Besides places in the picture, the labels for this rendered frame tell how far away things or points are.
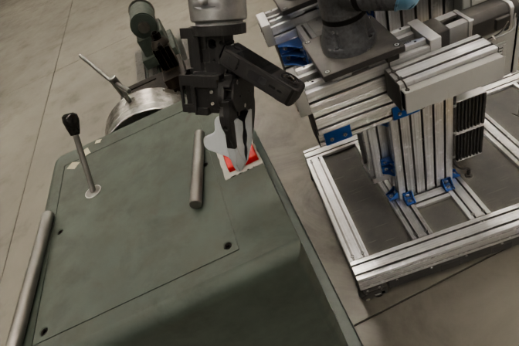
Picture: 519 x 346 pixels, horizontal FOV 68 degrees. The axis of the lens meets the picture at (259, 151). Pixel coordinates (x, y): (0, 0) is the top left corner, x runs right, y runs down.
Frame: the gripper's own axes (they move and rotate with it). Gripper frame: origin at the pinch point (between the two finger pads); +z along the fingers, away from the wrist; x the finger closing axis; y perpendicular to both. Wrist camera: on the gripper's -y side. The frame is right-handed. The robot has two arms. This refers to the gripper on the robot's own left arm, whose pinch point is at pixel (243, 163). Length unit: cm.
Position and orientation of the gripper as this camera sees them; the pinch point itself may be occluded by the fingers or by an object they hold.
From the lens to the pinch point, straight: 57.5
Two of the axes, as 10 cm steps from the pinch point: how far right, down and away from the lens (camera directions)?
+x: -3.6, 3.7, -8.6
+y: -9.3, -0.9, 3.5
